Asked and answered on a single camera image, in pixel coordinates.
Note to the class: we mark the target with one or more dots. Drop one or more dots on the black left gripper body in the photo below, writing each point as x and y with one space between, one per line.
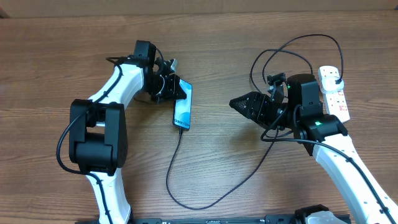
163 88

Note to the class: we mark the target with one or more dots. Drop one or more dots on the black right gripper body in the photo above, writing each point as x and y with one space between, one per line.
270 111

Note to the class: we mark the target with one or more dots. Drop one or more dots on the Samsung Galaxy smartphone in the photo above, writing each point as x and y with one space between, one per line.
183 107

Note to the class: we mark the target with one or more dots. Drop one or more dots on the white power strip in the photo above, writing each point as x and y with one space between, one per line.
335 103

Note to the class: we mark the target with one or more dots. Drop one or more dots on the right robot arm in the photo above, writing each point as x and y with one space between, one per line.
294 103

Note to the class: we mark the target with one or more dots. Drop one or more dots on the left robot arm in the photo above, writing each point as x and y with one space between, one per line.
97 132

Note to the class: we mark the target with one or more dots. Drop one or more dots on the white charger plug adapter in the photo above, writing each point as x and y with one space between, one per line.
330 85

